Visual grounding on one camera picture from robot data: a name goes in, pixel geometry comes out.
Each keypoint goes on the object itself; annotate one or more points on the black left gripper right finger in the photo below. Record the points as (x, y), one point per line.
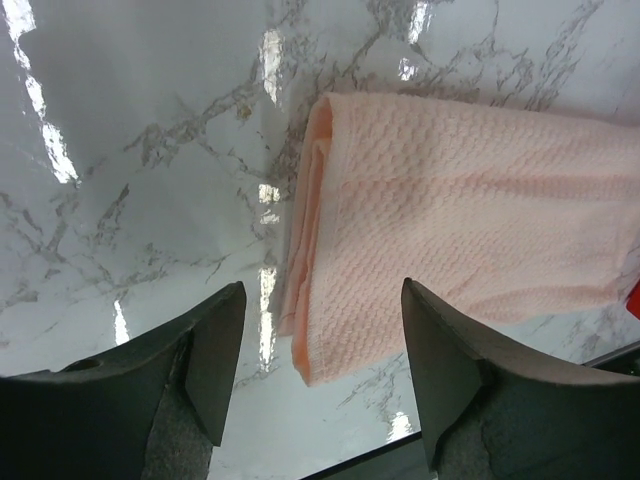
(493, 408)

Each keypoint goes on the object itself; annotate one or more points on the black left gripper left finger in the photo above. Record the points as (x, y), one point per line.
(154, 407)

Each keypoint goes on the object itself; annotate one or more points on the pink waffle towel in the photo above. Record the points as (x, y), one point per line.
(504, 214)

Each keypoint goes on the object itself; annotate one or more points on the red plastic tray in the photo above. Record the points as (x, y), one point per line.
(633, 301)

